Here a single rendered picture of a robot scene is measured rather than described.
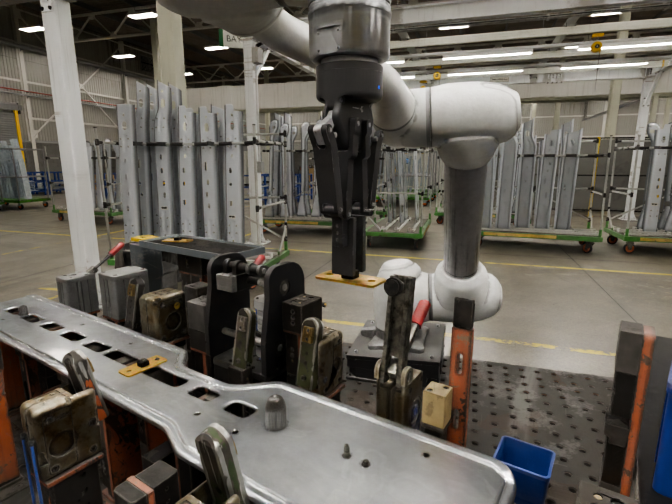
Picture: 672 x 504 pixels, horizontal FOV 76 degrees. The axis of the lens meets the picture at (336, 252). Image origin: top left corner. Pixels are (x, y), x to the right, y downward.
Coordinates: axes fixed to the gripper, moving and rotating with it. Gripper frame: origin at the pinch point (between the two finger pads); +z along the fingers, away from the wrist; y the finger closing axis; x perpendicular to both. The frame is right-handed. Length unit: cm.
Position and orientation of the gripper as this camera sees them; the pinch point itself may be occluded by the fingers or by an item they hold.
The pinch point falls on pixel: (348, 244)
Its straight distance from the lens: 51.8
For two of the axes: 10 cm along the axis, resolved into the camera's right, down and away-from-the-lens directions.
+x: 8.4, 1.1, -5.4
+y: -5.5, 1.7, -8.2
